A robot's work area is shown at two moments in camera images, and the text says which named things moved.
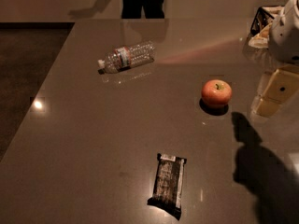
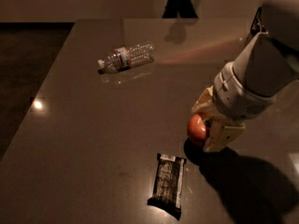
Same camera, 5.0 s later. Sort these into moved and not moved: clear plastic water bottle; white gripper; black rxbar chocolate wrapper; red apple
Moved: white gripper; red apple
Not moved: black rxbar chocolate wrapper; clear plastic water bottle
